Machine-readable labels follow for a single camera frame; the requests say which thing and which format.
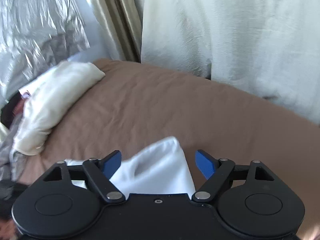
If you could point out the dark clutter beside bed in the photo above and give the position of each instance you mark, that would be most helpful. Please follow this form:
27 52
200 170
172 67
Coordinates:
12 109

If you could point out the silver plastic sheet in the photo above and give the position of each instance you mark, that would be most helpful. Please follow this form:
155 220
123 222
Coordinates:
36 35

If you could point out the brown bed sheet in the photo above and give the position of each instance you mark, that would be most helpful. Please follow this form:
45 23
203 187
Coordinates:
135 105

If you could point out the cream pillow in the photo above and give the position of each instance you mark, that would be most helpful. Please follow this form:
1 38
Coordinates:
51 101

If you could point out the white garment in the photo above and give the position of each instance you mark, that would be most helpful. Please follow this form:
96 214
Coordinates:
160 168

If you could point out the beige curtain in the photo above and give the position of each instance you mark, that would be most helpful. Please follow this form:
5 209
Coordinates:
121 28

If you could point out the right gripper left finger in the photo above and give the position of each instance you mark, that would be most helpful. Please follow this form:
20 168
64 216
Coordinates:
99 173

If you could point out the cream fleece blanket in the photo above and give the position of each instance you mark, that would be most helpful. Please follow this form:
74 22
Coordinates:
268 48

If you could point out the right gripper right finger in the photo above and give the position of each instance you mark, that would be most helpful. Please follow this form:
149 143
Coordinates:
218 176

